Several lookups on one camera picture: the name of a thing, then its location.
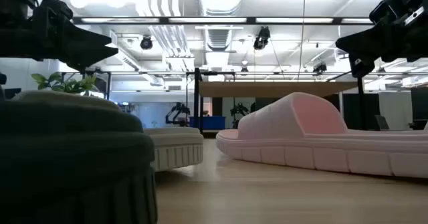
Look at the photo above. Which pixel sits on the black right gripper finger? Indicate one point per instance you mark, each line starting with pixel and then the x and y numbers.
pixel 362 67
pixel 364 43

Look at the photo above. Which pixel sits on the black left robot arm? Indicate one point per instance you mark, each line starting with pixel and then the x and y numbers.
pixel 13 33

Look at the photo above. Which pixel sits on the overhead LED light bar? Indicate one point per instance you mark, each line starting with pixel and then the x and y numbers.
pixel 207 20

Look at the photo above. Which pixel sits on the silver ceiling air duct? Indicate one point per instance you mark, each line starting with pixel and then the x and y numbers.
pixel 219 0

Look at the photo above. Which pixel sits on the white curtain panel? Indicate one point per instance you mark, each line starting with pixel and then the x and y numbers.
pixel 398 107

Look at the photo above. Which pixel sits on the black room divider panel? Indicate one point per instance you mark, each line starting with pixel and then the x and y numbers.
pixel 371 112

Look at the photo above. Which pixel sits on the background black robot arm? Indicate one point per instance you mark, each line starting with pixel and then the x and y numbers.
pixel 177 113
pixel 239 112

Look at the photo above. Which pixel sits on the grey slide sandal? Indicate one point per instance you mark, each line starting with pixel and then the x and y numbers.
pixel 174 143

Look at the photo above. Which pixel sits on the black slide sandal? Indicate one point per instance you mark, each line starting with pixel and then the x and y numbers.
pixel 67 157

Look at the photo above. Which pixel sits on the green potted plant white pot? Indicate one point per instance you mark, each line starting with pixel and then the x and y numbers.
pixel 67 83

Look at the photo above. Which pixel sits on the grey office chair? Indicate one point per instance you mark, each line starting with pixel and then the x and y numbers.
pixel 382 123

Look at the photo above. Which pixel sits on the blue storage bin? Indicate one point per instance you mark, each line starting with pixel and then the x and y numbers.
pixel 209 123

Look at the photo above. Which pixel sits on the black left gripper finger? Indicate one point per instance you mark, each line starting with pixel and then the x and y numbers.
pixel 90 57
pixel 87 36

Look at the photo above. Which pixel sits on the pink slide sandal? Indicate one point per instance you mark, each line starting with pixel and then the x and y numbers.
pixel 301 123

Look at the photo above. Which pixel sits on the wooden shelf with black frame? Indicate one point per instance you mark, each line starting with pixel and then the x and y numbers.
pixel 267 88

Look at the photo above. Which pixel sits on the black ceiling track light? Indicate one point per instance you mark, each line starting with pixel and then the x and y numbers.
pixel 320 68
pixel 146 43
pixel 261 38

